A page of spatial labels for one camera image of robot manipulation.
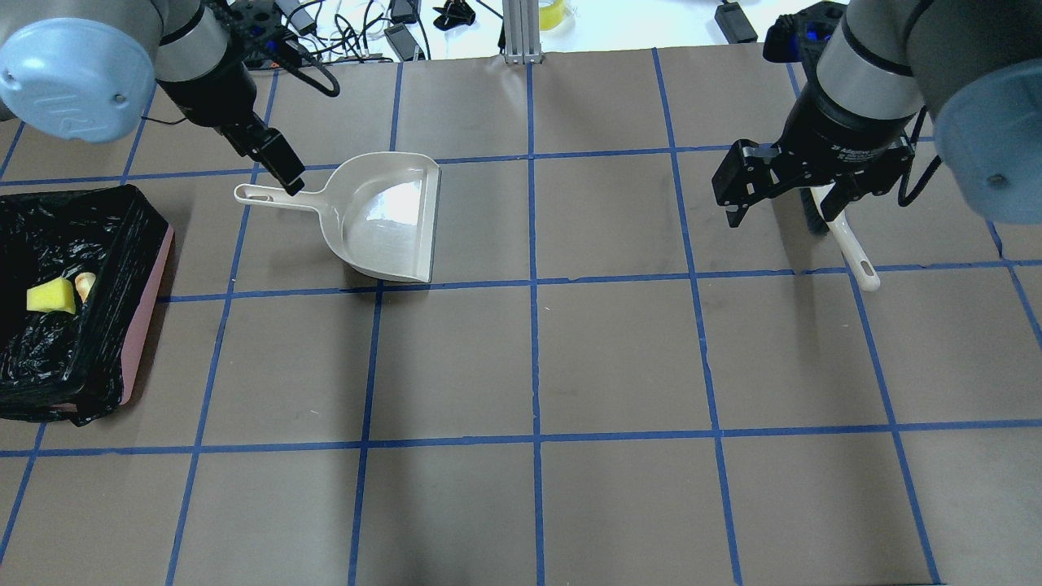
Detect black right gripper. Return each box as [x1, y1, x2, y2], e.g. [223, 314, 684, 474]
[711, 82, 914, 229]

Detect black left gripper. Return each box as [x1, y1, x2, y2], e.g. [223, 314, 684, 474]
[163, 57, 305, 197]

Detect white brush black bristles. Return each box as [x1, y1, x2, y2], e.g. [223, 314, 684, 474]
[799, 186, 882, 292]

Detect white plastic dustpan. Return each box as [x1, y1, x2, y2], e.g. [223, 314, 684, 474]
[232, 151, 442, 283]

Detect curved croissant bread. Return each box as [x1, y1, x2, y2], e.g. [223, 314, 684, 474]
[73, 272, 97, 304]

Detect yellow green sponge piece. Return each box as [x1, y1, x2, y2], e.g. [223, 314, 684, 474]
[26, 278, 76, 315]

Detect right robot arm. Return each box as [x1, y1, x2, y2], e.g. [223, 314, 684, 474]
[711, 1, 1041, 229]

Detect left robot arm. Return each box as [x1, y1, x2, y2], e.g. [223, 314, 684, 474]
[1, 1, 304, 195]

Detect bin with black bag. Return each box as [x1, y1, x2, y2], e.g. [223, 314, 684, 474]
[1, 185, 173, 426]

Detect black adapter on bench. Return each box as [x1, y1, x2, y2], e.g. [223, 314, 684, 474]
[714, 1, 759, 44]

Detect yellow tape roll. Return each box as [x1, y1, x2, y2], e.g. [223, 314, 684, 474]
[537, 0, 574, 31]

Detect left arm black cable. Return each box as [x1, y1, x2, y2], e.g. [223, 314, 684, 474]
[269, 36, 341, 98]

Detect aluminium frame post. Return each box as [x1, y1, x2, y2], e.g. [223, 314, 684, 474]
[502, 0, 544, 64]

